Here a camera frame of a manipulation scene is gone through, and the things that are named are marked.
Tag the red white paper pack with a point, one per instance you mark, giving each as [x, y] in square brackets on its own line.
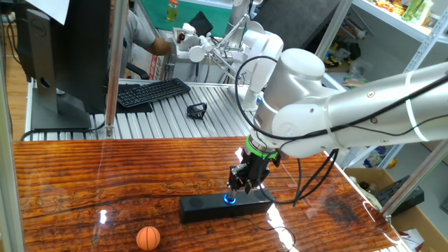
[413, 239]

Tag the black computer keyboard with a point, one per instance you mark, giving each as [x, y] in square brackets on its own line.
[154, 91]

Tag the red white sign board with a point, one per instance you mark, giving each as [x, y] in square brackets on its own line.
[154, 68]

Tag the black desk pad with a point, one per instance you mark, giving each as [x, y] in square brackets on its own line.
[134, 108]

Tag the small yellow toy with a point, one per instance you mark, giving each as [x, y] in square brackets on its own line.
[392, 164]

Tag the small black phone stand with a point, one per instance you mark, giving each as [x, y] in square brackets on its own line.
[196, 111]

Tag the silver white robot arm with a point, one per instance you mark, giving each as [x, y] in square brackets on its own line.
[350, 112]

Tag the aluminium frame post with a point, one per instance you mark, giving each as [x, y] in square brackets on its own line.
[115, 70]
[8, 175]
[413, 178]
[332, 28]

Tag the colourful toy pile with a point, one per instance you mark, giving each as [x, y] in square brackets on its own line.
[386, 6]

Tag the green backdrop board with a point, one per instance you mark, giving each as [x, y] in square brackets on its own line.
[217, 17]

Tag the blue plastic bag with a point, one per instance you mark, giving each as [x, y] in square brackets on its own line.
[374, 155]

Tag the dark grey foam board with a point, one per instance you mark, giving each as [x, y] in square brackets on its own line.
[297, 17]

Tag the black plastic case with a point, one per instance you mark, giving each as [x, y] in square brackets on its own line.
[402, 196]

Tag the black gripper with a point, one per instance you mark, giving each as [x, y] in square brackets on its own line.
[257, 168]

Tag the black tablet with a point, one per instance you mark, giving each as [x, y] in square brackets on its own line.
[201, 24]

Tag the white storage shelf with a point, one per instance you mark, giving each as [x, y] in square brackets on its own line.
[392, 21]

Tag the black speaker bar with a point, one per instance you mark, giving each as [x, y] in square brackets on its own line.
[210, 210]

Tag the white paper sheet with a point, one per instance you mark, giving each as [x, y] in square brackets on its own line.
[52, 8]

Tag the brown cardboard box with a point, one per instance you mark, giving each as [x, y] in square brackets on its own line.
[420, 224]

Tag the yellow green drink bottle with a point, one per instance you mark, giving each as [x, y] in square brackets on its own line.
[173, 12]

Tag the black chair armrest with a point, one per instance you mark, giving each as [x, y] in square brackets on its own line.
[138, 71]

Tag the glossy wood-print table mat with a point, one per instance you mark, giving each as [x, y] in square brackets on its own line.
[105, 175]

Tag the blue-lit speaker volume knob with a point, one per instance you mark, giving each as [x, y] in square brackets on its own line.
[229, 199]

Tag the white robot with silver column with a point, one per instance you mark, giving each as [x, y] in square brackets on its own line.
[260, 52]

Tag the black computer monitor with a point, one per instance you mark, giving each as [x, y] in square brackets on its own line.
[84, 52]

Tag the grey metal rack legs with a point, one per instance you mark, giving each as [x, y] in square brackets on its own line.
[423, 52]

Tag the pale green plastic bottle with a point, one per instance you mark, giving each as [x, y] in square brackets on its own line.
[410, 10]
[425, 12]

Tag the cluttered toy heap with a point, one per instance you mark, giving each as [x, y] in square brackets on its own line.
[341, 52]

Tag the small orange basketball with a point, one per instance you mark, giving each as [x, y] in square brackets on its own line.
[148, 238]

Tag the white haptic control device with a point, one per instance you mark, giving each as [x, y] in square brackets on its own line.
[194, 49]

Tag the person in grey shirt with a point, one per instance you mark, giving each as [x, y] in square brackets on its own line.
[140, 38]

